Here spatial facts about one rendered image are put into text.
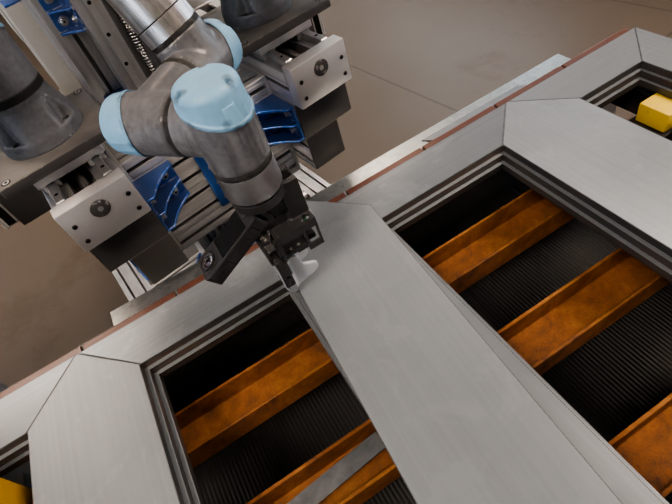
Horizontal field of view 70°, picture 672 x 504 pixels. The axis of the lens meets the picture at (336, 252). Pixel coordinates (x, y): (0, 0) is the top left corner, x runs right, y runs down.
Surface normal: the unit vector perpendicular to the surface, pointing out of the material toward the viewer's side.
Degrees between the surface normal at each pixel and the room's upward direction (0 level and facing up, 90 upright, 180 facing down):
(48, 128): 73
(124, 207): 90
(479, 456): 0
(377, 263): 0
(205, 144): 90
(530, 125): 0
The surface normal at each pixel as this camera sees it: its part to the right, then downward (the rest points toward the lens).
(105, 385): -0.23, -0.63
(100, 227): 0.60, 0.51
